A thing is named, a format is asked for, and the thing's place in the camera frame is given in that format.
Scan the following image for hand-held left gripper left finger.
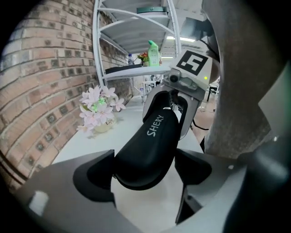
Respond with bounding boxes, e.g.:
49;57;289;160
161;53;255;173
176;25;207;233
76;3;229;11
72;149;115;203

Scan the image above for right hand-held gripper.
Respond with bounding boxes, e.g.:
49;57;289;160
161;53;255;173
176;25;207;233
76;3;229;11
142;50;214;141

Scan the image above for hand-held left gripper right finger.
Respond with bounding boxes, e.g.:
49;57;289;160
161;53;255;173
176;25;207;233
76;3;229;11
174;148;213;186

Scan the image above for black glasses case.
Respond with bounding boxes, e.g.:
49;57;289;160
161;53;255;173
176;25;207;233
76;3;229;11
113;106;183;191

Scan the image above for green plastic bottle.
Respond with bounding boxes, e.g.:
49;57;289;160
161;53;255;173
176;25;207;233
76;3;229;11
147;40;160;67

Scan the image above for orange flower bunch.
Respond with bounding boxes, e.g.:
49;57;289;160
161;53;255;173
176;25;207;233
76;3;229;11
137;52;150;67

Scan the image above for black flat tray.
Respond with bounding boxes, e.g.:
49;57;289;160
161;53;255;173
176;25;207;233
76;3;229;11
105;63;143;74

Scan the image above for pink flowers in white pot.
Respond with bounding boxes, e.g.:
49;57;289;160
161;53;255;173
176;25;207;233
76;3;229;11
76;85;127;138

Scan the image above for person's grey shirt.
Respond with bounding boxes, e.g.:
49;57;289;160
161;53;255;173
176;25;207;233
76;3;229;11
200;0;287;160

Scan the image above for fluorescent ceiling light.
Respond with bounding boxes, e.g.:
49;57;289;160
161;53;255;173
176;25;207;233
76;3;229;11
166;35;196;42

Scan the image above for white metal shelf unit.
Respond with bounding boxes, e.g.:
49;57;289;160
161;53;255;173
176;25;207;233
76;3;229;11
92;0;182;94

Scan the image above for black cable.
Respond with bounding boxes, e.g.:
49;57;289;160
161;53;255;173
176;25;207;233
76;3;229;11
192;117;215;131

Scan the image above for white table with cable grommet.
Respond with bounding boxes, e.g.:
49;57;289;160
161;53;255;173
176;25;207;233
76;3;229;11
51;94;205;230

